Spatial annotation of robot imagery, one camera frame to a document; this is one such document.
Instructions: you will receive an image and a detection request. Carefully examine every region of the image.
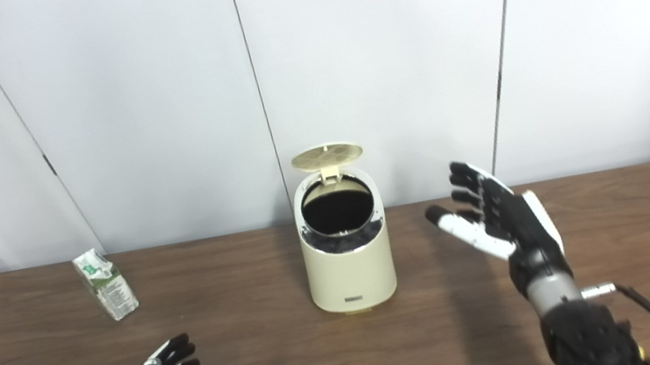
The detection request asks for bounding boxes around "round cream bin lid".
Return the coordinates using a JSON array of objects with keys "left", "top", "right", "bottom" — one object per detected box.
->
[{"left": 289, "top": 138, "right": 368, "bottom": 190}]

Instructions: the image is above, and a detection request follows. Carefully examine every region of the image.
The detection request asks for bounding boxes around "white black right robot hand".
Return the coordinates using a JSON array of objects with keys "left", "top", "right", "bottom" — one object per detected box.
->
[{"left": 417, "top": 145, "right": 575, "bottom": 313}]

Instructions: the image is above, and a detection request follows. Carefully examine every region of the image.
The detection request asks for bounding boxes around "cream-colored bin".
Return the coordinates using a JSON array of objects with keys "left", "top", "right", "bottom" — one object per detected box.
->
[{"left": 288, "top": 160, "right": 402, "bottom": 321}]

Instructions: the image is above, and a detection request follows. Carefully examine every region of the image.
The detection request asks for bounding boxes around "green white milk carton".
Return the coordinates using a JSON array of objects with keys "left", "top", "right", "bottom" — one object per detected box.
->
[{"left": 70, "top": 242, "right": 142, "bottom": 327}]

